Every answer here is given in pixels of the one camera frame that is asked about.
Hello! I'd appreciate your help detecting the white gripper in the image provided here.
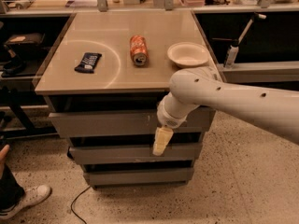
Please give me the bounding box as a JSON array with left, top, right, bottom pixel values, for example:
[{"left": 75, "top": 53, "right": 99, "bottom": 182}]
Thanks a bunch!
[{"left": 152, "top": 101, "right": 187, "bottom": 156}]

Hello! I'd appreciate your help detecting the grey top drawer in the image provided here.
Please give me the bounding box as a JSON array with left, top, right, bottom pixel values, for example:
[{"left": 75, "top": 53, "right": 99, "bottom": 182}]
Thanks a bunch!
[{"left": 50, "top": 107, "right": 215, "bottom": 138}]

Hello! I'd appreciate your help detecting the grey drawer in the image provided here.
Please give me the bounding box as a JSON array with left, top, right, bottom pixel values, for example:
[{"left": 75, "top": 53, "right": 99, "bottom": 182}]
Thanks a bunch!
[
  {"left": 50, "top": 107, "right": 215, "bottom": 138},
  {"left": 70, "top": 143, "right": 202, "bottom": 164},
  {"left": 83, "top": 167, "right": 194, "bottom": 186}
]

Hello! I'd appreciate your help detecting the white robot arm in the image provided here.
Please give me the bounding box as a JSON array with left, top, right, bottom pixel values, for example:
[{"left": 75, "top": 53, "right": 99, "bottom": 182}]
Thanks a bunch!
[{"left": 153, "top": 67, "right": 299, "bottom": 156}]

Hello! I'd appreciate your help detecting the grey bottom drawer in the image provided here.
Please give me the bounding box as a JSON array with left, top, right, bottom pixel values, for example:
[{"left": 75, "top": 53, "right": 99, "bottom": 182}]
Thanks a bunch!
[{"left": 83, "top": 167, "right": 194, "bottom": 186}]

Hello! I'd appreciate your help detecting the grey middle drawer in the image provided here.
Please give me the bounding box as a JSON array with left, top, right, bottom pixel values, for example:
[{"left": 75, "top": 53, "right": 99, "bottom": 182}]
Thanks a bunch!
[{"left": 70, "top": 143, "right": 202, "bottom": 164}]

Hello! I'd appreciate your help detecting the grey drawer cabinet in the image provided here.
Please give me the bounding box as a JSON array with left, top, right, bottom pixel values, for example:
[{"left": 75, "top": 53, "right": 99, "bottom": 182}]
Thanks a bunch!
[{"left": 35, "top": 10, "right": 226, "bottom": 190}]

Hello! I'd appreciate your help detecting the bystander hand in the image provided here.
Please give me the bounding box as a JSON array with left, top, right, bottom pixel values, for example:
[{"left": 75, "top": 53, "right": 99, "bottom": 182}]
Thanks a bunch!
[{"left": 0, "top": 145, "right": 9, "bottom": 172}]

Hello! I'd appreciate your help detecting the white bowl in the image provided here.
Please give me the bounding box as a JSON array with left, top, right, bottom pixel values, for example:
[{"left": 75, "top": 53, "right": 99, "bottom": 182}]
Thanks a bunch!
[{"left": 167, "top": 42, "right": 209, "bottom": 68}]

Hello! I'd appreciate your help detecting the orange soda can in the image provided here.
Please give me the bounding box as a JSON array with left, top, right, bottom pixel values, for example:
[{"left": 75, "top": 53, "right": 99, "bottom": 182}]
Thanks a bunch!
[{"left": 130, "top": 35, "right": 149, "bottom": 66}]

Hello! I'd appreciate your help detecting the dark blue snack packet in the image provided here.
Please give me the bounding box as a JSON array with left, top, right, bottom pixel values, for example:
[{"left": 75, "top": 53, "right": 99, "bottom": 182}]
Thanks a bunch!
[{"left": 75, "top": 52, "right": 102, "bottom": 74}]

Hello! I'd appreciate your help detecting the white sneaker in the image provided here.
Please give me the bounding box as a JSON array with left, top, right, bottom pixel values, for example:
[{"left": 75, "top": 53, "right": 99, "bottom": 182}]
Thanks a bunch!
[{"left": 0, "top": 185, "right": 51, "bottom": 220}]

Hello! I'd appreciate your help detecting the black trouser leg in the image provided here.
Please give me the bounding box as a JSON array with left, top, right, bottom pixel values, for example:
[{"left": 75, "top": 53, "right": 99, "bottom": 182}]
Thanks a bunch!
[{"left": 0, "top": 165, "right": 24, "bottom": 210}]

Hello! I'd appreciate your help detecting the black floor cable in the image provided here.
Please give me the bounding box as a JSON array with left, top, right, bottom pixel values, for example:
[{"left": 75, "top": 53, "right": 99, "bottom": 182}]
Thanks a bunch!
[{"left": 70, "top": 185, "right": 93, "bottom": 224}]

